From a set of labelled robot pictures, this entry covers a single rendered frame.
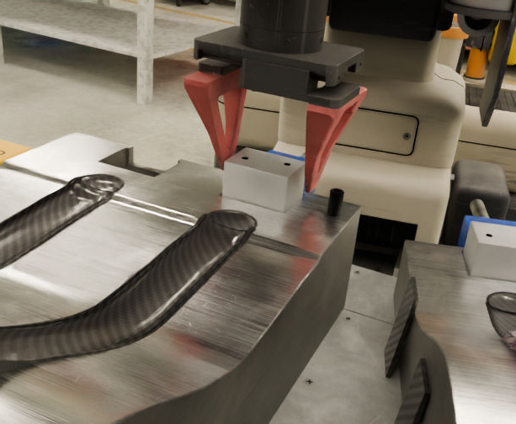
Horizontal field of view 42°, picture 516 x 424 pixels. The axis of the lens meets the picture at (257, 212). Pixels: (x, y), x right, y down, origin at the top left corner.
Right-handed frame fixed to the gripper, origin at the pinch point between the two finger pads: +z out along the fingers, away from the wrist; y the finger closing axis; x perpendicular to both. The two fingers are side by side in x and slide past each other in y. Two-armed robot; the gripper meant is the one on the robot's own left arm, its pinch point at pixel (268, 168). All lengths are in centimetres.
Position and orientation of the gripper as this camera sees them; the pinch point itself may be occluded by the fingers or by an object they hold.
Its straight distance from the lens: 49.5
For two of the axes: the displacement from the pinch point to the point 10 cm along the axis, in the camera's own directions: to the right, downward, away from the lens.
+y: 9.0, 2.6, -3.5
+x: 4.3, -3.7, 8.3
